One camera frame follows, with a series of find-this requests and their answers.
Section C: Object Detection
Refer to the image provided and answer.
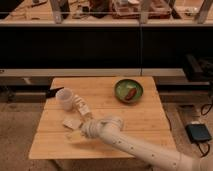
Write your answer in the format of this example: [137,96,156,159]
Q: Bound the black power box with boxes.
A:
[185,124,212,143]

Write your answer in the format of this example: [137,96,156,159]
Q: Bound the black equipment at right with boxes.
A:
[183,54,213,82]

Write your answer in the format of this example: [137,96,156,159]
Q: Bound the green ceramic bowl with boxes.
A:
[114,79,143,104]

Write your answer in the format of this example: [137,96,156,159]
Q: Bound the red sausage in bowl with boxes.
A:
[125,88,137,101]

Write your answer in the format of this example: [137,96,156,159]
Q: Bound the clear plastic cup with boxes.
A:
[56,88,74,111]

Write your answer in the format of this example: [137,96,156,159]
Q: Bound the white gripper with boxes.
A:
[81,120,104,139]

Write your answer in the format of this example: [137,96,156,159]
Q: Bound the black cable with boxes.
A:
[197,141,212,157]

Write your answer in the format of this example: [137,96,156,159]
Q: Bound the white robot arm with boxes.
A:
[81,116,213,171]

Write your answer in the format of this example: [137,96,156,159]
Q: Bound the long wooden shelf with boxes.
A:
[0,0,213,27]

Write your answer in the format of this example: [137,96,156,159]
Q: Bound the white sponge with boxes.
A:
[62,117,82,130]

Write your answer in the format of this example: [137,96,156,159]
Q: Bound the wooden table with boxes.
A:
[29,77,175,159]

